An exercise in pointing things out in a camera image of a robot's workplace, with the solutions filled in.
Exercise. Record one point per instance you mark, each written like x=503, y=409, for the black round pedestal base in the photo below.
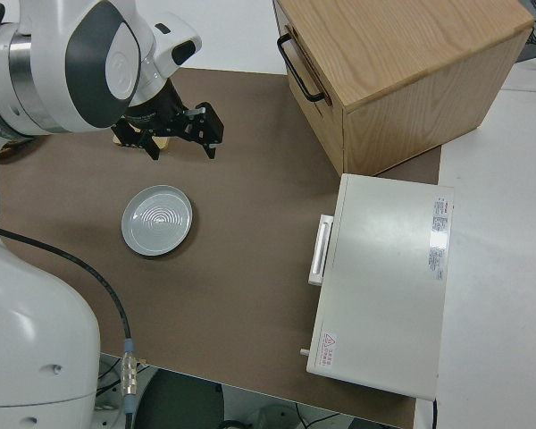
x=178, y=402

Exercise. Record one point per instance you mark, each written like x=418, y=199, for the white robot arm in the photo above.
x=36, y=67

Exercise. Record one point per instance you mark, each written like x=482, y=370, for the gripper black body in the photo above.
x=161, y=116

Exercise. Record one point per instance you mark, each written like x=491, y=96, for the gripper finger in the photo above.
x=210, y=125
x=152, y=147

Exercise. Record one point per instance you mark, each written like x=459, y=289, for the wooden drawer cabinet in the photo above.
x=406, y=53

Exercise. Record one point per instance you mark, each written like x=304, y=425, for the gray round plate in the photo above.
x=158, y=221

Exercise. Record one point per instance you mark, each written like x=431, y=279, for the white toaster oven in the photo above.
x=384, y=277

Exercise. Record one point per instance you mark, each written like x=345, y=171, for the brown table mat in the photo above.
x=250, y=201

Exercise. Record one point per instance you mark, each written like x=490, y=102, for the round wicker basket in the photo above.
x=13, y=148

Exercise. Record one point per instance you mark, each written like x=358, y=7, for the wooden mug tree stand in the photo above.
x=163, y=143

